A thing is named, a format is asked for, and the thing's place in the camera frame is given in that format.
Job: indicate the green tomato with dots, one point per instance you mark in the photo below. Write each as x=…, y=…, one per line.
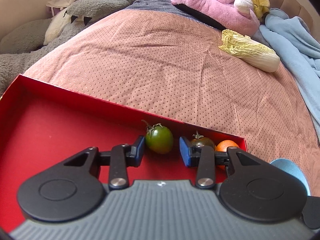
x=160, y=140

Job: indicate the light blue round plate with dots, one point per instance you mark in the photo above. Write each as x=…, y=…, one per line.
x=292, y=173

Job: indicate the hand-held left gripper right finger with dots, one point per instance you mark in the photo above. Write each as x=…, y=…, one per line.
x=184, y=153

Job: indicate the grey plush toy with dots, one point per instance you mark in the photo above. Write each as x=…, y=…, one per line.
x=25, y=63

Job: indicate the dark brown tomato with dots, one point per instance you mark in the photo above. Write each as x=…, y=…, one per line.
x=205, y=142

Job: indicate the orange tangerine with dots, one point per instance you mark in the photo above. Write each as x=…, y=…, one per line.
x=223, y=146

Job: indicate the napa cabbage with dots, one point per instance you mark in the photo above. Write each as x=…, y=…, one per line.
x=255, y=53

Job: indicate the grey blue blanket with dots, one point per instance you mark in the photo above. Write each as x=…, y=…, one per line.
x=155, y=3

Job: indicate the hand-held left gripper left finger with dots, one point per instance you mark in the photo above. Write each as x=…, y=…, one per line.
x=141, y=148

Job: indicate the red tray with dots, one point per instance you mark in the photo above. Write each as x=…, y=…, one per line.
x=62, y=125

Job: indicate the pink plush rabbit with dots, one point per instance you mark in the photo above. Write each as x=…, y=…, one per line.
x=212, y=5

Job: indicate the light blue blanket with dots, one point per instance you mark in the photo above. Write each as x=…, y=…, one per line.
x=295, y=42

